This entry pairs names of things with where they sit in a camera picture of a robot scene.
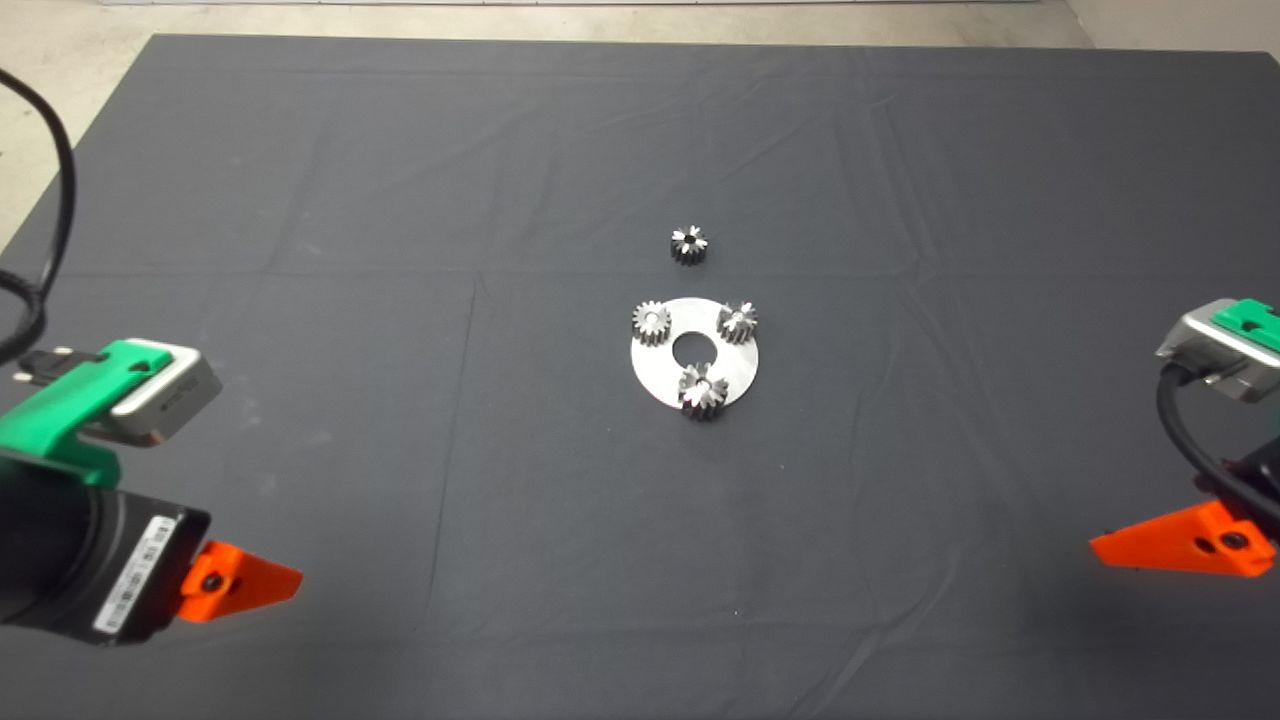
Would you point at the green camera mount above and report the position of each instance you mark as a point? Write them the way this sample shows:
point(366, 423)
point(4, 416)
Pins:
point(70, 410)
point(1250, 320)

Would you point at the round metal plate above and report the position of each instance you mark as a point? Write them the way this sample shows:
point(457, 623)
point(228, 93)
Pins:
point(655, 375)

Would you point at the green right camera mount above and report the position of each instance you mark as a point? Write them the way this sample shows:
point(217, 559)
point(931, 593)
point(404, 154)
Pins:
point(1250, 320)

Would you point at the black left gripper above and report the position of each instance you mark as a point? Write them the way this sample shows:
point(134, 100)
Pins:
point(135, 570)

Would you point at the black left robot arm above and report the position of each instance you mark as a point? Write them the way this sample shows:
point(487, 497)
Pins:
point(35, 540)

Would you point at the green left camera mount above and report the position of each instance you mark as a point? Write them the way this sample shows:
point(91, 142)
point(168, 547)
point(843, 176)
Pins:
point(70, 410)

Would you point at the dark grey table cloth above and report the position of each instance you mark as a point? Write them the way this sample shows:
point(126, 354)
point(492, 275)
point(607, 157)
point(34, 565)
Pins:
point(400, 400)

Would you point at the large steel gear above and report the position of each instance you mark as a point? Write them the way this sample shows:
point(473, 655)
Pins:
point(703, 392)

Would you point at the small dark steel gear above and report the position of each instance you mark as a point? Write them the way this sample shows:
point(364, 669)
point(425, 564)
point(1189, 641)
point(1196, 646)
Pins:
point(689, 247)

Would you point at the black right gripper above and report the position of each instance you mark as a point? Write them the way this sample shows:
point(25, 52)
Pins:
point(1262, 495)

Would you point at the small bright steel gear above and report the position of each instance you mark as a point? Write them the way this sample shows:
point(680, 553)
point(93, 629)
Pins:
point(737, 322)
point(652, 322)

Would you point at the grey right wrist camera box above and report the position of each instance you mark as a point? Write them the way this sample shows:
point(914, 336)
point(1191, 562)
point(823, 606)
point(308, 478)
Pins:
point(1205, 350)

